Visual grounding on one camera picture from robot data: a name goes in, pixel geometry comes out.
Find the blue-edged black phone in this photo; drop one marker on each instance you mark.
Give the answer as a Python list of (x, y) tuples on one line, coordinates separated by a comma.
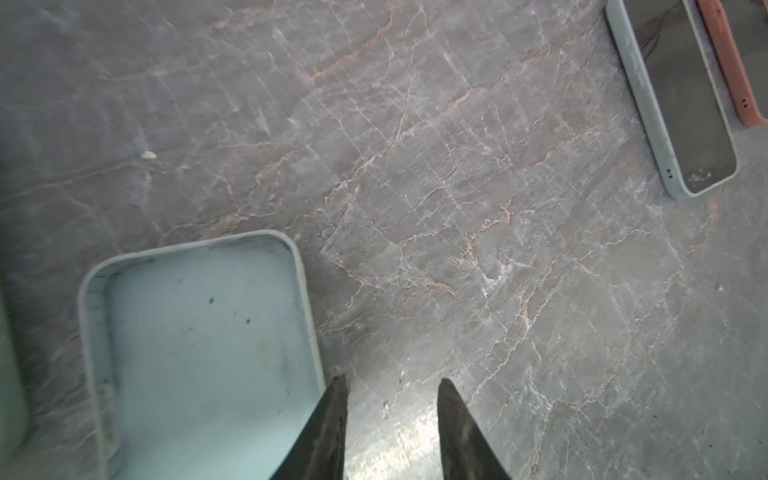
[(683, 89)]

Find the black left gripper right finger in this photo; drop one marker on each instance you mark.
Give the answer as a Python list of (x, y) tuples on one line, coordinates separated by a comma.
[(464, 450)]

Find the light blue phone face down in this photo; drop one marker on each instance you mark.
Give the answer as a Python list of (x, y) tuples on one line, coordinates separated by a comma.
[(643, 95)]

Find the pink phone case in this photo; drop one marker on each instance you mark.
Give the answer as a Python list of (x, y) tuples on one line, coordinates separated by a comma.
[(738, 33)]

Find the light blue case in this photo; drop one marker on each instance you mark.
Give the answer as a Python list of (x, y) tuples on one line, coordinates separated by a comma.
[(201, 358)]

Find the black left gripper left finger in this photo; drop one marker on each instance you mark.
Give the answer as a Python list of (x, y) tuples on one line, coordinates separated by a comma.
[(319, 451)]

